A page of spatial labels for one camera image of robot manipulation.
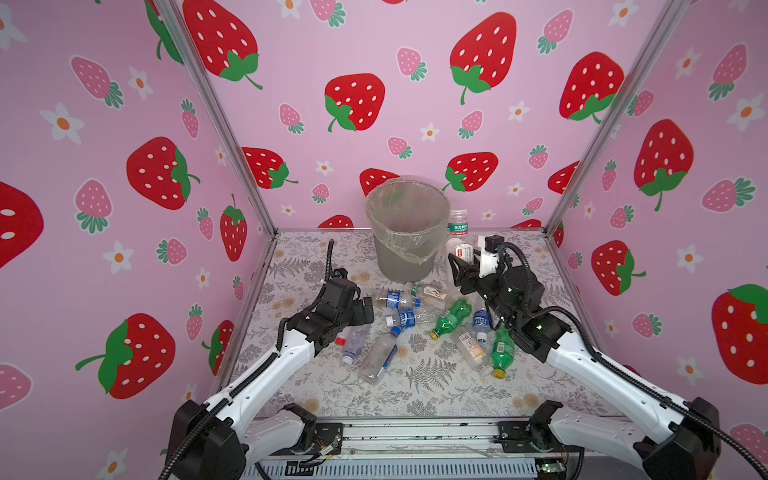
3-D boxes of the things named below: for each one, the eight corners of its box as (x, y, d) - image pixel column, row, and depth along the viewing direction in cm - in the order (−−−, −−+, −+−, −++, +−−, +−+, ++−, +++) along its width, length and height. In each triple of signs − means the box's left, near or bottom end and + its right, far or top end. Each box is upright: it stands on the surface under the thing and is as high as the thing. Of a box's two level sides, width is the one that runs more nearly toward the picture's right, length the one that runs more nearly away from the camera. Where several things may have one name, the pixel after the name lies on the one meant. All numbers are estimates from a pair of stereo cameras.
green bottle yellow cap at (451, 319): (427, 335, 93) (429, 328, 89) (458, 305, 101) (460, 297, 97) (440, 346, 91) (442, 339, 87) (470, 314, 98) (473, 306, 94)
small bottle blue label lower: (388, 333, 94) (387, 325, 90) (385, 319, 97) (385, 311, 93) (438, 325, 96) (440, 317, 92) (434, 312, 99) (436, 303, 95)
